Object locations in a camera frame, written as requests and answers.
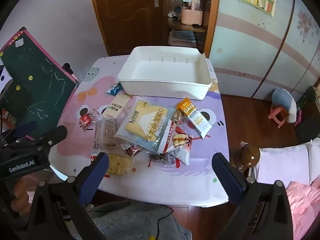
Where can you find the pink plastic stool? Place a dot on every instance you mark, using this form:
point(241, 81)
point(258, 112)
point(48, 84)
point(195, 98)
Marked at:
point(277, 116)

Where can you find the brown chocolate snack packet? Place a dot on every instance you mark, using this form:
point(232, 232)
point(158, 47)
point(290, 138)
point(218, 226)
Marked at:
point(131, 150)

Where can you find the folded towels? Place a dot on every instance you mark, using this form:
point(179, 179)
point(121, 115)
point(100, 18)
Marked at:
point(182, 38)

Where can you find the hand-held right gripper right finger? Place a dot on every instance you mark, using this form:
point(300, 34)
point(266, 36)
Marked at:
point(226, 172)

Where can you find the clear nut snack packet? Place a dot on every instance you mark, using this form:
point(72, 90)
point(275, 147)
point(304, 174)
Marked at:
point(178, 117)

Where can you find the orange white oats packet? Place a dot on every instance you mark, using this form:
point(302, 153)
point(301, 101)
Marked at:
point(197, 120)

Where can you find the grey fleece cloth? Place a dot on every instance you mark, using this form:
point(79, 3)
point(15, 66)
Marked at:
point(130, 222)

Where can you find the white pillow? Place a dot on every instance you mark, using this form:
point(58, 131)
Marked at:
point(282, 165)

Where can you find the wooden corner shelf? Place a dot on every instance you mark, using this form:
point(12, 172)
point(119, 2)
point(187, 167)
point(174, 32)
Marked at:
point(210, 17)

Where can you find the pastel wardrobe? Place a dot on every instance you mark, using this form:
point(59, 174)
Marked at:
point(250, 55)

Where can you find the large yellow cake packet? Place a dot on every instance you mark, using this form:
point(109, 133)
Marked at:
point(143, 123)

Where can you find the pink blanket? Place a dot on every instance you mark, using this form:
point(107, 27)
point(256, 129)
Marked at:
point(305, 205)

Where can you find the cream biscuit packet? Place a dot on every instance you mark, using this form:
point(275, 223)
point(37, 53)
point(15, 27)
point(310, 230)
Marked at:
point(116, 106)

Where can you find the white plastic bin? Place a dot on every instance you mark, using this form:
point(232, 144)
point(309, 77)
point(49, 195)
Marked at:
point(165, 71)

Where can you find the red white cake packet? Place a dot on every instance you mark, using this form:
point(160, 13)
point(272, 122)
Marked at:
point(180, 145)

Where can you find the blue white cushion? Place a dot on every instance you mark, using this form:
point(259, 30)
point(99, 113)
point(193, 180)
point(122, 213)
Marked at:
point(282, 100)

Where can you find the white printed box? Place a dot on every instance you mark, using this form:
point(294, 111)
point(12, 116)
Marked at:
point(5, 80)

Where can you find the green printed bag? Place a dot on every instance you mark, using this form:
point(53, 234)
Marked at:
point(310, 97)

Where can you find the person's left hand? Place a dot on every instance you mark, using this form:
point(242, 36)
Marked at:
point(20, 195)

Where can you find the yellow puffed snack packet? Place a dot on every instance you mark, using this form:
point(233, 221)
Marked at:
point(119, 164)

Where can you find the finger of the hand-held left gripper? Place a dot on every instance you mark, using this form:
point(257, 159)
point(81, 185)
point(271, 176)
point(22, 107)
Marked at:
point(25, 128)
point(55, 133)

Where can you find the dark dried snack packet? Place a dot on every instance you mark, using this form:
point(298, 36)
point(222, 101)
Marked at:
point(157, 158)

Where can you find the small red candy packet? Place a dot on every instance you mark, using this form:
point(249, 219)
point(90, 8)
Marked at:
point(86, 121)

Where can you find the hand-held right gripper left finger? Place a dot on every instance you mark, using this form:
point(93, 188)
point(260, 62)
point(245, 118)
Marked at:
point(98, 166)

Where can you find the green chalkboard pink frame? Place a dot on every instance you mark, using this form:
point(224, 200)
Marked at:
point(37, 87)

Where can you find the black bag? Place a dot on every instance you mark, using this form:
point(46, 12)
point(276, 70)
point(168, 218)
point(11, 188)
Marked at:
point(307, 130)

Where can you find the brown wooden door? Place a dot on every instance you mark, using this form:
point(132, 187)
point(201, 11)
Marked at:
point(127, 17)

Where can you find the pink storage basket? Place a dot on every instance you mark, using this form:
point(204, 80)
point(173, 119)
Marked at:
point(191, 16)

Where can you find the clear bread packet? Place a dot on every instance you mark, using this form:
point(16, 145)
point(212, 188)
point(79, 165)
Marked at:
point(106, 133)

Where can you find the brown wooden bedpost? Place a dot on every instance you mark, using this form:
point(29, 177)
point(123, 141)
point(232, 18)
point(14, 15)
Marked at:
point(247, 157)

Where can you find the small blue snack packet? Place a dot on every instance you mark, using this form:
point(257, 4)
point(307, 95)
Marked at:
point(113, 89)

